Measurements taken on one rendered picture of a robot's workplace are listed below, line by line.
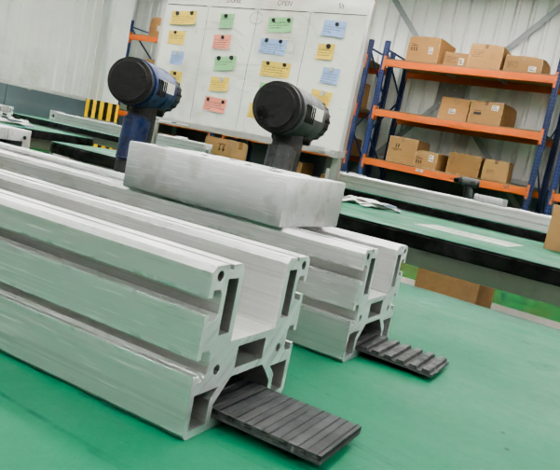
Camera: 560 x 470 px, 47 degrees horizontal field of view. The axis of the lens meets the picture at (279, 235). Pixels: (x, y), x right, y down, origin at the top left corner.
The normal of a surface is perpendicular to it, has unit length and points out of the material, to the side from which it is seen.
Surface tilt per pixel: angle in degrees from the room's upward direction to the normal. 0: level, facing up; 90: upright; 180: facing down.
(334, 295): 90
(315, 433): 0
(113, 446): 0
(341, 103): 90
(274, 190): 90
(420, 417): 0
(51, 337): 90
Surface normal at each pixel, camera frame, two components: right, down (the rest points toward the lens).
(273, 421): 0.20, -0.97
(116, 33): 0.81, 0.23
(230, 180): -0.48, 0.02
